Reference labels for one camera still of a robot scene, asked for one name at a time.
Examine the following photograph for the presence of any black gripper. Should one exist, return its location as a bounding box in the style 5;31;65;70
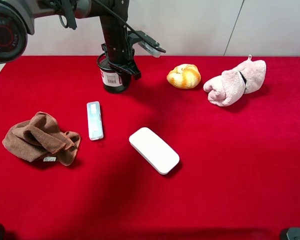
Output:
100;16;142;88

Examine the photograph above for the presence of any black mesh pen cup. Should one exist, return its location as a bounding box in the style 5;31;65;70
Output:
97;53;128;94

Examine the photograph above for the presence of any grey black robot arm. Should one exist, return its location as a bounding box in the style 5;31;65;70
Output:
0;0;141;86

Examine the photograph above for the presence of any orange white plush bread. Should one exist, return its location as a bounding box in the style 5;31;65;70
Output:
166;63;202;89

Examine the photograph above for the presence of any clear toothbrush travel case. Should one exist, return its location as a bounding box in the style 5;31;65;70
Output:
86;101;104;141

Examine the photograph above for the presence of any white flat plastic case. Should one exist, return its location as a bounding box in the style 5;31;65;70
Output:
129;127;180;175

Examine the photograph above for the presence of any pink rolled towel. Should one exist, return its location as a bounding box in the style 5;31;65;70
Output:
203;55;267;107

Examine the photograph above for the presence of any brown crumpled cloth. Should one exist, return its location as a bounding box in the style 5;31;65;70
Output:
2;111;81;166

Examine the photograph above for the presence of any dark base corner right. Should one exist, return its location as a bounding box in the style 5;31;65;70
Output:
279;227;300;240

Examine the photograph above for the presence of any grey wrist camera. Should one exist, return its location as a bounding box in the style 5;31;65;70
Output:
128;30;166;58

